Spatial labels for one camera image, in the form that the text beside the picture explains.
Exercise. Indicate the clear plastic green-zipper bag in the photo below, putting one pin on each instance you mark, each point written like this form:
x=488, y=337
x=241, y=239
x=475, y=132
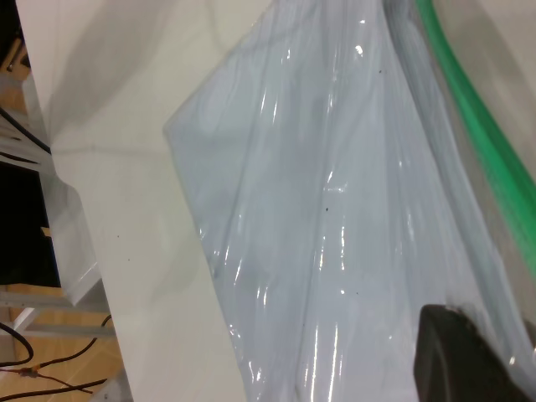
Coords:
x=314, y=201

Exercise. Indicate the grey aluminium table frame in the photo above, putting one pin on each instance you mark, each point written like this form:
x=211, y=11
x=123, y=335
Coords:
x=54, y=299

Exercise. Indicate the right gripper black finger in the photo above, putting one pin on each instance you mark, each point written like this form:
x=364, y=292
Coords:
x=456, y=356

